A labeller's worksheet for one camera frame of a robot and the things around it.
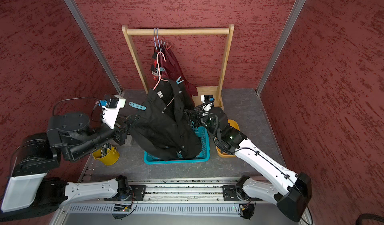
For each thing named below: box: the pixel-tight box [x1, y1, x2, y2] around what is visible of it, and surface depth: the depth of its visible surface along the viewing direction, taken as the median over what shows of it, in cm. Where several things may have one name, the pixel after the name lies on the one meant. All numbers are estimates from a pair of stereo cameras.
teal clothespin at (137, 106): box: [128, 101, 147, 111], surface depth 50 cm
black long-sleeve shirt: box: [129, 78, 202, 161], surface depth 68 cm
